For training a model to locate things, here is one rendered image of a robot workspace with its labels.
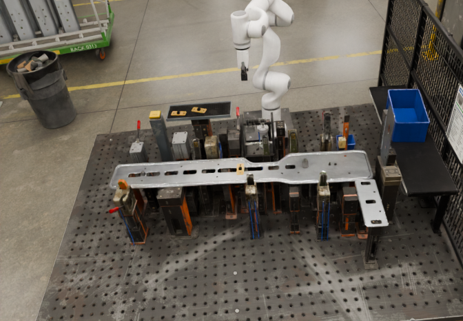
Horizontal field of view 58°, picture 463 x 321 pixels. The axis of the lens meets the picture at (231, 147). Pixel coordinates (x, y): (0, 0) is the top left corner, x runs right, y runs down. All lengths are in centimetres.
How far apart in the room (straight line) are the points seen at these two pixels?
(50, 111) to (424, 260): 372
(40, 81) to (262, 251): 300
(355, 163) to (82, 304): 154
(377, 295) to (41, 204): 287
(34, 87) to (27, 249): 163
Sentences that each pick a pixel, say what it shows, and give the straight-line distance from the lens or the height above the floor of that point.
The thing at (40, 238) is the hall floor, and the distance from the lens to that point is 374.
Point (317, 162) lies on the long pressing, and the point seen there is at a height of 100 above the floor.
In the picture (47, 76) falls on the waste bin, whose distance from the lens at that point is 451.
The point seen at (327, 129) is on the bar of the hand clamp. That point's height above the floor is 112.
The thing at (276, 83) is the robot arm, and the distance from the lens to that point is 252.
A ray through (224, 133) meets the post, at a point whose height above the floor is 109.
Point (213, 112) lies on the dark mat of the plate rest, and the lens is 239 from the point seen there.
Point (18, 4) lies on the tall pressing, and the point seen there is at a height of 76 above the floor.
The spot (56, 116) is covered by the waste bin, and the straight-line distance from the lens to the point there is 476.
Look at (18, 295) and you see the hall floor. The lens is 349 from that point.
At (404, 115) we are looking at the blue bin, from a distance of 256.
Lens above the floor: 254
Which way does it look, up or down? 40 degrees down
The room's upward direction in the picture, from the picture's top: 9 degrees counter-clockwise
